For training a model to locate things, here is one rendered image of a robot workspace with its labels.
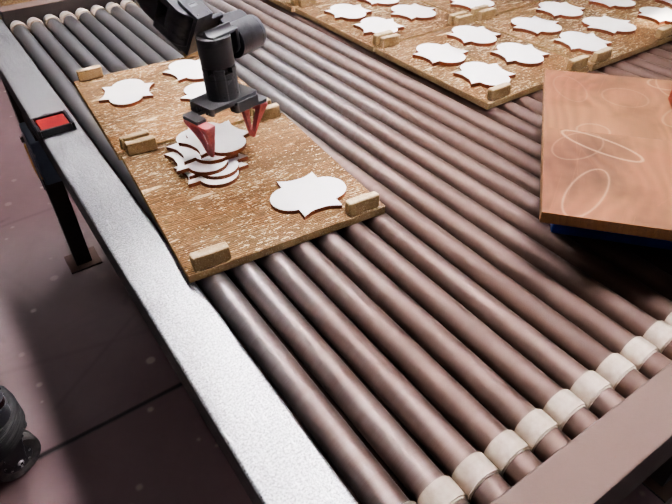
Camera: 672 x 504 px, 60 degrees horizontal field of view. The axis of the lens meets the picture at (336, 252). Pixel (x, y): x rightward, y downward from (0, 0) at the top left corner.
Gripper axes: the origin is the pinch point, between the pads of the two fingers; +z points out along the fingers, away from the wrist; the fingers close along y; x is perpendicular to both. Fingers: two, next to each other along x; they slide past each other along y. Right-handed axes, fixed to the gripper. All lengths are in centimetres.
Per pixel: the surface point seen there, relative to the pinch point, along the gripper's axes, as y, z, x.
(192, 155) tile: 6.4, 1.3, -3.7
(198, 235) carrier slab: 17.8, 5.0, 12.5
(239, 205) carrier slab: 8.0, 5.1, 10.9
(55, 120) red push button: 14.0, 4.2, -45.0
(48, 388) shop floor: 38, 96, -70
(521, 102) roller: -64, 9, 24
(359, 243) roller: -0.6, 8.4, 30.8
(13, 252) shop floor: 16, 95, -147
